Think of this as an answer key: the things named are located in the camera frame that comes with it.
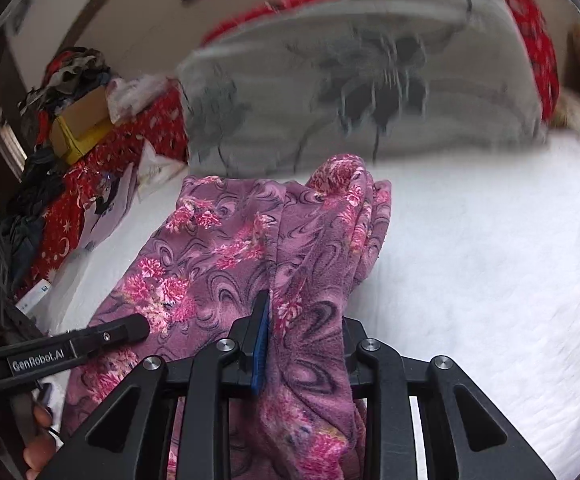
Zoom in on white plastic bag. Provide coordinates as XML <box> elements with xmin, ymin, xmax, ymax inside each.
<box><xmin>107</xmin><ymin>75</ymin><xmax>171</xmax><ymax>123</ymax></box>

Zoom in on clear plastic bag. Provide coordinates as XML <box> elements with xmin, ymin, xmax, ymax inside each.
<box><xmin>137</xmin><ymin>140</ymin><xmax>185</xmax><ymax>201</ymax></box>

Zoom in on small white box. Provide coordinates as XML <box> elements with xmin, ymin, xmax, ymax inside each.
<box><xmin>14</xmin><ymin>280</ymin><xmax>53</xmax><ymax>318</ymax></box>

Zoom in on grey floral pillow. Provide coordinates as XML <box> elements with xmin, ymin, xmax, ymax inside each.
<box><xmin>175</xmin><ymin>0</ymin><xmax>551</xmax><ymax>181</ymax></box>

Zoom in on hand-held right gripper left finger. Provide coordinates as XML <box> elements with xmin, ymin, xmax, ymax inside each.
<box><xmin>34</xmin><ymin>290</ymin><xmax>271</xmax><ymax>480</ymax></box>

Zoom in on pink floral fleece garment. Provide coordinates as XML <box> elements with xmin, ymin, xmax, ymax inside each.
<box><xmin>64</xmin><ymin>154</ymin><xmax>393</xmax><ymax>480</ymax></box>

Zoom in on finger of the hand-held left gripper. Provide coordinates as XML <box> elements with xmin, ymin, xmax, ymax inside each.
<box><xmin>72</xmin><ymin>313</ymin><xmax>151</xmax><ymax>358</ymax></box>

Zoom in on person's left hand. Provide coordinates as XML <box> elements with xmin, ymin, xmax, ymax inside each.
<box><xmin>0</xmin><ymin>405</ymin><xmax>60</xmax><ymax>480</ymax></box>

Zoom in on red patterned blanket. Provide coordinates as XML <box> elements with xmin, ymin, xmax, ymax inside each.
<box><xmin>20</xmin><ymin>0</ymin><xmax>561</xmax><ymax>301</ymax></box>

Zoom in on white quilted bed sheet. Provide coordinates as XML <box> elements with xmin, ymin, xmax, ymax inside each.
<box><xmin>14</xmin><ymin>130</ymin><xmax>580</xmax><ymax>480</ymax></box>

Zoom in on dark clothes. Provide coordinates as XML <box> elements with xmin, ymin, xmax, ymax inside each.
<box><xmin>7</xmin><ymin>150</ymin><xmax>65</xmax><ymax>281</ymax></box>

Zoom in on yellow bag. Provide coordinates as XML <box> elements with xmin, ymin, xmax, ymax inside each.
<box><xmin>57</xmin><ymin>117</ymin><xmax>115</xmax><ymax>166</ymax></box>

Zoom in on cardboard box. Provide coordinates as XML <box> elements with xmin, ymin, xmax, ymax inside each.
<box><xmin>50</xmin><ymin>85</ymin><xmax>113</xmax><ymax>158</ymax></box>

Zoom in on white printed paper bag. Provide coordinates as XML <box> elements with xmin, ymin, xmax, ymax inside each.
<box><xmin>82</xmin><ymin>165</ymin><xmax>135</xmax><ymax>251</ymax></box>

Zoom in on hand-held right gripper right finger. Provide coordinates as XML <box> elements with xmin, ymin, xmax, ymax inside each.
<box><xmin>342</xmin><ymin>317</ymin><xmax>556</xmax><ymax>480</ymax></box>

